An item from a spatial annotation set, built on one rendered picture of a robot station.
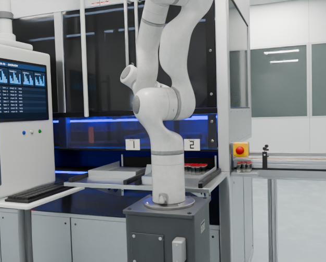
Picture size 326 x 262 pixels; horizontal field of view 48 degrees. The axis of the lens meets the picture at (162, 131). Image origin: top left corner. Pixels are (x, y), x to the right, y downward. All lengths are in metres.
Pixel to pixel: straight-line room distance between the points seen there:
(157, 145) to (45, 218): 1.30
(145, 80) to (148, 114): 0.22
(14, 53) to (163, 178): 1.09
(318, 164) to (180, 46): 1.03
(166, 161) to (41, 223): 1.34
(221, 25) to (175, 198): 0.97
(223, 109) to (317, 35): 4.79
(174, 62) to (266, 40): 5.36
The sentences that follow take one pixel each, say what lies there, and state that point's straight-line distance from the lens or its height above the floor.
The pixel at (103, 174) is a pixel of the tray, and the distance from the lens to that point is 1.84.
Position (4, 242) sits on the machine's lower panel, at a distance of 2.70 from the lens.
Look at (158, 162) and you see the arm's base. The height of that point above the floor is 1.02.
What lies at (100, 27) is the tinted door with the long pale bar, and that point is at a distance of 2.17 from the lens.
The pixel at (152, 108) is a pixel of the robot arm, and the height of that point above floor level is 1.21.
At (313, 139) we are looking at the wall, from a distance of 6.46.
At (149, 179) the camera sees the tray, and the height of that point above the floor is 0.90.
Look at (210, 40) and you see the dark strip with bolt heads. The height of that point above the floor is 1.55.
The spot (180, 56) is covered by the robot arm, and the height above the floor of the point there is 1.38.
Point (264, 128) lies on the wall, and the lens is 6.47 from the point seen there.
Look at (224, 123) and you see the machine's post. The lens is 1.87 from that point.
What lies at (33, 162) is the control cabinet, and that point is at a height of 0.94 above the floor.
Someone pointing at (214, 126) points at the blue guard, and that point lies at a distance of 1.88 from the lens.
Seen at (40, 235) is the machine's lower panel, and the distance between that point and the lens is 2.49.
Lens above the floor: 1.20
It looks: 3 degrees down
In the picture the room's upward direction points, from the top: 2 degrees counter-clockwise
